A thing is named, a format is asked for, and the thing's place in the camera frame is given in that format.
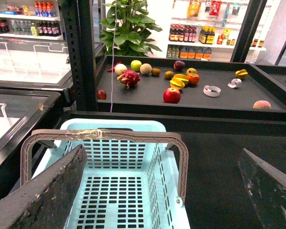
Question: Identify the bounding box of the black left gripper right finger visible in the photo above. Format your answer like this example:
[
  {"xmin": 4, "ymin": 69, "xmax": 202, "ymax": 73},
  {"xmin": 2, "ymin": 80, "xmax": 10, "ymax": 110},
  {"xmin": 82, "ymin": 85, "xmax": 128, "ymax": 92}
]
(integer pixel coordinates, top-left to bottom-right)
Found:
[{"xmin": 238, "ymin": 148, "xmax": 286, "ymax": 229}]

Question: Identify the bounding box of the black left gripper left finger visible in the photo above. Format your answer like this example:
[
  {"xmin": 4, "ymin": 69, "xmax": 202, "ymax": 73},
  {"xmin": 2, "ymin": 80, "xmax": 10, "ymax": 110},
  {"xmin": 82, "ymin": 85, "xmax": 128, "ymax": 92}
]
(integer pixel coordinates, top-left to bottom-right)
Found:
[{"xmin": 0, "ymin": 145, "xmax": 86, "ymax": 229}]

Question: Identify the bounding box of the light blue plastic basket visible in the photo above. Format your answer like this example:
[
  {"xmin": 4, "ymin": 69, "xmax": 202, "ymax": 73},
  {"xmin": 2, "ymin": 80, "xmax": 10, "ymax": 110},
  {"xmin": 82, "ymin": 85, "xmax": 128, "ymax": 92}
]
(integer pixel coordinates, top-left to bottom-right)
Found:
[{"xmin": 35, "ymin": 118, "xmax": 190, "ymax": 229}]

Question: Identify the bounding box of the grey basket handle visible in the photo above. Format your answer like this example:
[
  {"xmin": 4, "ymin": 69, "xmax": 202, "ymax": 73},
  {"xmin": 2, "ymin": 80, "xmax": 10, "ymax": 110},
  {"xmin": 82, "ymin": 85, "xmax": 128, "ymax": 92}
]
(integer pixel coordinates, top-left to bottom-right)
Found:
[{"xmin": 20, "ymin": 129, "xmax": 189, "ymax": 203}]

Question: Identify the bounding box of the pink peach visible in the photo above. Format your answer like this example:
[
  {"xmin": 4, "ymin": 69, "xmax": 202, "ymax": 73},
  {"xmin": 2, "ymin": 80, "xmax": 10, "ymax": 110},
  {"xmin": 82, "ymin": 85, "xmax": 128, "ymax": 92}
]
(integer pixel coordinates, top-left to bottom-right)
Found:
[{"xmin": 253, "ymin": 100, "xmax": 271, "ymax": 109}]

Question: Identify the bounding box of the glass freezer chest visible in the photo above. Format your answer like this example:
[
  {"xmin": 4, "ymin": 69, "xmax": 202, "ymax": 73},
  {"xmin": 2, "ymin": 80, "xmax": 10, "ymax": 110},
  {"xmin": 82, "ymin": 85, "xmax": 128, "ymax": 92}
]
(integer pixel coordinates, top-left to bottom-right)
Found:
[{"xmin": 0, "ymin": 38, "xmax": 75, "ymax": 200}]

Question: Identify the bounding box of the black right display tray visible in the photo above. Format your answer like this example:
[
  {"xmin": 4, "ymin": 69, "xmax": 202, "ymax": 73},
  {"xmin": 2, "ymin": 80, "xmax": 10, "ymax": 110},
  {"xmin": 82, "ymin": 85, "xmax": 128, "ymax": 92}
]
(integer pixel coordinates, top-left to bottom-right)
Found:
[{"xmin": 256, "ymin": 64, "xmax": 286, "ymax": 90}]

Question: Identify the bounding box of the small dark red fruit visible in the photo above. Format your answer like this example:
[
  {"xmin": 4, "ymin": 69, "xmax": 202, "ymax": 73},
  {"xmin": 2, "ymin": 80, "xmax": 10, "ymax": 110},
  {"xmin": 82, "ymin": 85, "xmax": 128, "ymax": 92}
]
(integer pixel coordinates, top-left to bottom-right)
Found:
[{"xmin": 97, "ymin": 89, "xmax": 107, "ymax": 100}]

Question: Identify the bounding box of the yellow starfruit back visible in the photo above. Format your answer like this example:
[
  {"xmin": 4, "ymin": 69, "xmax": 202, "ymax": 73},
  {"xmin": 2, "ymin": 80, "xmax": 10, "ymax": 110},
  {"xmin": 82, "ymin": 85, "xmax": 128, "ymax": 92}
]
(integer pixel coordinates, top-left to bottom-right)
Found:
[{"xmin": 235, "ymin": 69, "xmax": 248, "ymax": 80}]

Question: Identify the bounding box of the yellow starfruit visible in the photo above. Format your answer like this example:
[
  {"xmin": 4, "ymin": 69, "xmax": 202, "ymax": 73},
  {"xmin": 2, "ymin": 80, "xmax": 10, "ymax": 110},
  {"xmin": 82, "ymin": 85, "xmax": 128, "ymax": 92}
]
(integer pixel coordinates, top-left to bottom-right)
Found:
[
  {"xmin": 170, "ymin": 73, "xmax": 189, "ymax": 90},
  {"xmin": 235, "ymin": 69, "xmax": 248, "ymax": 80}
]

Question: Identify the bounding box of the black fruit display tray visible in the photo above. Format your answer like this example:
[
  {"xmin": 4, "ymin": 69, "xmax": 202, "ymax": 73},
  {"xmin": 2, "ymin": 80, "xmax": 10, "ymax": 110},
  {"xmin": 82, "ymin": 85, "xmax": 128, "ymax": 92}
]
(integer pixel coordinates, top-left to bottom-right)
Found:
[{"xmin": 96, "ymin": 56, "xmax": 286, "ymax": 121}]

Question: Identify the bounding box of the orange persimmon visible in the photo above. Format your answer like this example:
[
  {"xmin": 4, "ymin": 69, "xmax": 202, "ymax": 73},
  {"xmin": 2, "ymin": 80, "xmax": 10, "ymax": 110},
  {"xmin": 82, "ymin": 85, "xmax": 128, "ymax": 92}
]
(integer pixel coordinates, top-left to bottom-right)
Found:
[{"xmin": 187, "ymin": 73, "xmax": 200, "ymax": 85}]

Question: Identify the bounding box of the red apple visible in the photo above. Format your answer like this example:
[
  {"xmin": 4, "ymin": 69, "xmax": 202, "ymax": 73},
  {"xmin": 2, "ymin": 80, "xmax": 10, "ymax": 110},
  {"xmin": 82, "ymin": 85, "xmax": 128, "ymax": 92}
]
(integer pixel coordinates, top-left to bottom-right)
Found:
[{"xmin": 163, "ymin": 87, "xmax": 181, "ymax": 104}]

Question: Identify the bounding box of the yellow starfruit front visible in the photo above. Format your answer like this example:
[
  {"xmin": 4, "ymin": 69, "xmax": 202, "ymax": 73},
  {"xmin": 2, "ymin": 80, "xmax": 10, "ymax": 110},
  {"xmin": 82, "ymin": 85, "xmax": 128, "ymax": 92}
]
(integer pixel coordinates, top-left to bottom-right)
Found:
[{"xmin": 170, "ymin": 73, "xmax": 189, "ymax": 90}]

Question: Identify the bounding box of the pink dragon fruit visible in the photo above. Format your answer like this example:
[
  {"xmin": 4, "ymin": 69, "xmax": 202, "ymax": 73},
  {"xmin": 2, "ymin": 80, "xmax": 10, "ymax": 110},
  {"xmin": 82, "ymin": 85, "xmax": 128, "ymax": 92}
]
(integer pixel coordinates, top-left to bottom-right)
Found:
[{"xmin": 117, "ymin": 70, "xmax": 140, "ymax": 89}]

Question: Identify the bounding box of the white round fruit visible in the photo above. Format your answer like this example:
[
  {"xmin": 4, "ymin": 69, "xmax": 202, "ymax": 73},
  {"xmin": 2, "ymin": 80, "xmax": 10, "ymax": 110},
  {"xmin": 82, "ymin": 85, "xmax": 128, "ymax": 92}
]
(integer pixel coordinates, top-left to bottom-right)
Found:
[{"xmin": 114, "ymin": 63, "xmax": 128, "ymax": 76}]

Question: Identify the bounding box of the brown kiwi right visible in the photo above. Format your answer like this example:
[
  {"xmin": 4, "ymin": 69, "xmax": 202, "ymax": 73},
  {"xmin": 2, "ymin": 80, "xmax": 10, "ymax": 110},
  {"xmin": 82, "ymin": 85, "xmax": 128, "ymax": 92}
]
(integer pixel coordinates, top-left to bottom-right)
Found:
[{"xmin": 164, "ymin": 71, "xmax": 174, "ymax": 79}]

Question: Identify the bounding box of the brown kiwi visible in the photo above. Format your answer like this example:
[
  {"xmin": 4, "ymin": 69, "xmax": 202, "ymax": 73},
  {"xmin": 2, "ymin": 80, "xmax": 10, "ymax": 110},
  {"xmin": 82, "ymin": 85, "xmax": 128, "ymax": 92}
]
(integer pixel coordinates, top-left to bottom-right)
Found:
[
  {"xmin": 164, "ymin": 71, "xmax": 174, "ymax": 79},
  {"xmin": 151, "ymin": 68, "xmax": 161, "ymax": 76}
]

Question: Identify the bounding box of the dark purple fruit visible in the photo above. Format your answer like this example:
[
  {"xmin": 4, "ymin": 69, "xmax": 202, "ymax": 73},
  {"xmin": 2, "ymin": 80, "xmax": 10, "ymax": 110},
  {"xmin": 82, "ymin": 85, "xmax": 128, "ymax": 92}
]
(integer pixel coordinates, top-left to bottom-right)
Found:
[{"xmin": 174, "ymin": 60, "xmax": 185, "ymax": 71}]

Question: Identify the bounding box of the green apple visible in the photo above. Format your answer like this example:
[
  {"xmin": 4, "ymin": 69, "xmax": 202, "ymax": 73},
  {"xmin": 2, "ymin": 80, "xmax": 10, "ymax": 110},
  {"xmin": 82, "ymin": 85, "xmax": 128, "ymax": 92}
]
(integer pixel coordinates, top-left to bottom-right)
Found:
[{"xmin": 131, "ymin": 60, "xmax": 142, "ymax": 72}]

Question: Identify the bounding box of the tan round melon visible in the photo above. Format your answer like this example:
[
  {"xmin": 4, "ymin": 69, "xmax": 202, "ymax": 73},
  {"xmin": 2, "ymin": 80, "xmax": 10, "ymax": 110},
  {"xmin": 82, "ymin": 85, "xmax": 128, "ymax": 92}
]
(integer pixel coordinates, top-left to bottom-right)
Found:
[{"xmin": 140, "ymin": 63, "xmax": 152, "ymax": 75}]

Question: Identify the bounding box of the brown kiwi left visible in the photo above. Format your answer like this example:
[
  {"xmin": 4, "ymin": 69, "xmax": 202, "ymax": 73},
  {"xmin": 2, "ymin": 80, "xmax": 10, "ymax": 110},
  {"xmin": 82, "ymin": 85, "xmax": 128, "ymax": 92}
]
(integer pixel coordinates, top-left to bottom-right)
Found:
[{"xmin": 151, "ymin": 68, "xmax": 161, "ymax": 76}]

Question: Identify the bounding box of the white sauce bottle shelf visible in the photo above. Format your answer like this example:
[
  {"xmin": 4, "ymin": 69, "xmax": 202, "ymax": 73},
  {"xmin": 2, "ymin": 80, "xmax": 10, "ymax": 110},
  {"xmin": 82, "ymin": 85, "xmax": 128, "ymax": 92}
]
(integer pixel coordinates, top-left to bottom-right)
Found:
[{"xmin": 166, "ymin": 0, "xmax": 262, "ymax": 62}]

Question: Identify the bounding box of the white drinks shelf left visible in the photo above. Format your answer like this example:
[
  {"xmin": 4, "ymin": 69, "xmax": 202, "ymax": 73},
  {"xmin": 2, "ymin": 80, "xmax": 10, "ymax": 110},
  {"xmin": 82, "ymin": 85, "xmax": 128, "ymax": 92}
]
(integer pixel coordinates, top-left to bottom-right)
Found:
[{"xmin": 0, "ymin": 0, "xmax": 63, "ymax": 40}]

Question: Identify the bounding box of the green potted plant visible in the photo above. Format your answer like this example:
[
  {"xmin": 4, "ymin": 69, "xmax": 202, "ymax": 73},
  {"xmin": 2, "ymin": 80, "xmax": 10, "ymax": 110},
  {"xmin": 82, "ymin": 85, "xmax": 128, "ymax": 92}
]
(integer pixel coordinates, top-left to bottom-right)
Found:
[{"xmin": 99, "ymin": 0, "xmax": 162, "ymax": 57}]

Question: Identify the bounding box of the white tape ring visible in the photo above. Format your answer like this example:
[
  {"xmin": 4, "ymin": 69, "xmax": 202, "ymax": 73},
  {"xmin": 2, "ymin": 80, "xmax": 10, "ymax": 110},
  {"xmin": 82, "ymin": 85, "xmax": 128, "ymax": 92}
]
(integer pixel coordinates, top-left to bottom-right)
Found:
[{"xmin": 203, "ymin": 85, "xmax": 222, "ymax": 98}]

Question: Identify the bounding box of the black right shelf post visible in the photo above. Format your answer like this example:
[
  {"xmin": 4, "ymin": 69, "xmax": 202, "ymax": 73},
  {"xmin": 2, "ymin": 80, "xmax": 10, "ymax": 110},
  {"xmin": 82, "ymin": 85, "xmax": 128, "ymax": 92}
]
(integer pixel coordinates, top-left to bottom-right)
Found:
[{"xmin": 230, "ymin": 0, "xmax": 267, "ymax": 62}]

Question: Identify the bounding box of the black metal shelf post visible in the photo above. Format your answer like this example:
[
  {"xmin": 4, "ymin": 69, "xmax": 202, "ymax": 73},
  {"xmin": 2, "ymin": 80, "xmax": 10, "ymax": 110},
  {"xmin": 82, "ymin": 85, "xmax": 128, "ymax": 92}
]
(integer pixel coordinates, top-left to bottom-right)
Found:
[{"xmin": 58, "ymin": 0, "xmax": 98, "ymax": 111}]

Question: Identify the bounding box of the white hanging cable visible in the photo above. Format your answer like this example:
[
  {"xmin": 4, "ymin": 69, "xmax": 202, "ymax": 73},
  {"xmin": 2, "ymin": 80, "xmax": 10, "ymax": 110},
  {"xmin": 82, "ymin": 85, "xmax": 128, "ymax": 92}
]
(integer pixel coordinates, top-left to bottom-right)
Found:
[{"xmin": 110, "ymin": 0, "xmax": 118, "ymax": 113}]

